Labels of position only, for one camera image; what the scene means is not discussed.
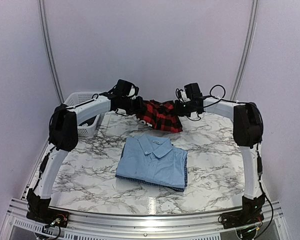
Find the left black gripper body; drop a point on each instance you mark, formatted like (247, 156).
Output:
(131, 108)

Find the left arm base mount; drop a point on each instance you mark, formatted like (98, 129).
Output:
(49, 216)

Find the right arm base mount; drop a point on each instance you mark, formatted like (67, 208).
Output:
(236, 219)

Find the red black plaid shirt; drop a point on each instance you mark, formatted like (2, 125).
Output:
(160, 116)

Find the left aluminium corner post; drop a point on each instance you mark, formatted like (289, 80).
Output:
(48, 49)

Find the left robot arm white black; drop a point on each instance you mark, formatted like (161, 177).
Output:
(63, 138)

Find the aluminium corner post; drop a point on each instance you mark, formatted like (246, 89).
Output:
(250, 34)
(48, 49)

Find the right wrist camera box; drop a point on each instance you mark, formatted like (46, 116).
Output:
(190, 92)

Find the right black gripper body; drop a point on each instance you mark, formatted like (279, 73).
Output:
(184, 110)

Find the light blue shirt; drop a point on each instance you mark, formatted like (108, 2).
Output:
(147, 144)

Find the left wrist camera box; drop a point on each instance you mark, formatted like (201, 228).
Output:
(124, 88)

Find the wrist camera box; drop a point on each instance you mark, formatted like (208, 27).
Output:
(190, 92)
(124, 88)

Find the white plastic basket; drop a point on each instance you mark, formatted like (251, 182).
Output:
(76, 98)

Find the black shirt in basket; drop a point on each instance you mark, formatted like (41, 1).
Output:
(90, 122)

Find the aluminium front rail frame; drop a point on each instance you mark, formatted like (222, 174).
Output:
(97, 226)

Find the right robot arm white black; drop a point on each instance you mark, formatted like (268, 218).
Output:
(247, 133)

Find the right aluminium corner post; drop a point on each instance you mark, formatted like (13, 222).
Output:
(250, 34)

